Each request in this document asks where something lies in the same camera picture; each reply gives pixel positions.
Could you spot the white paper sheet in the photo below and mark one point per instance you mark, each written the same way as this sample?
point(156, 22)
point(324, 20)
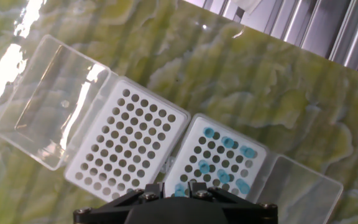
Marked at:
point(247, 4)

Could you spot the far white pipette tip box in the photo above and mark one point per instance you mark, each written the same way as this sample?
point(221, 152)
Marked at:
point(119, 90)

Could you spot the green marble pattern mat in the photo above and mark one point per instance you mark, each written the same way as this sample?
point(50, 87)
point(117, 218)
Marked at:
point(259, 93)

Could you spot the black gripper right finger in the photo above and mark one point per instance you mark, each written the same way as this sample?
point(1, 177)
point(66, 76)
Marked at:
point(247, 211)

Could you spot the white tip rack clear lid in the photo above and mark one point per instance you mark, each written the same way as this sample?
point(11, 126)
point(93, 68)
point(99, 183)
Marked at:
point(197, 129)

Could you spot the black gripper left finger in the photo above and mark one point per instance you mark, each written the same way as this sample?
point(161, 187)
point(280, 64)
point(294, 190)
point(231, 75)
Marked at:
point(117, 208)

